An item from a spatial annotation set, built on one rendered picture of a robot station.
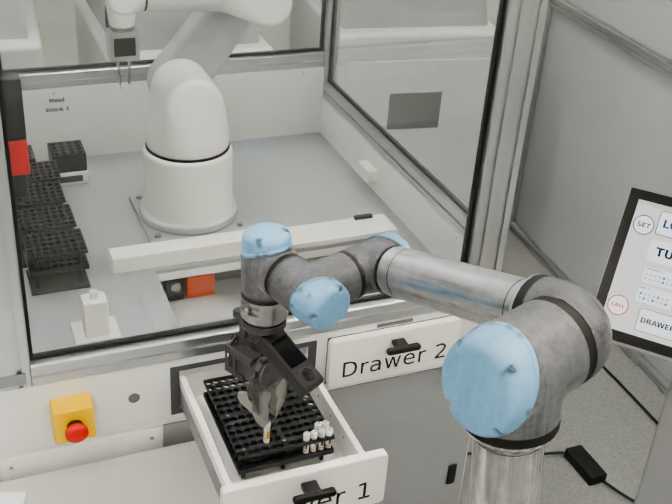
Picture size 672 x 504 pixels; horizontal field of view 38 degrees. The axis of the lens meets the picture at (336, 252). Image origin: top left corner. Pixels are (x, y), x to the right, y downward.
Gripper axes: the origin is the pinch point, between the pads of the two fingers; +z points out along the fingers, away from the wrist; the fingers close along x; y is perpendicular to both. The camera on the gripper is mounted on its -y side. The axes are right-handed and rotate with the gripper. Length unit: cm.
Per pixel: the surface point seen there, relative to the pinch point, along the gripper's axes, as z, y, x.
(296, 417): 8.2, 3.5, -11.1
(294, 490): 8.4, -8.2, 2.5
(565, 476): 98, -6, -129
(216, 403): 8.1, 16.5, -3.8
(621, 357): 98, 9, -199
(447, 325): 6, -1, -52
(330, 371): 12.1, 10.9, -29.8
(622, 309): -3, -30, -70
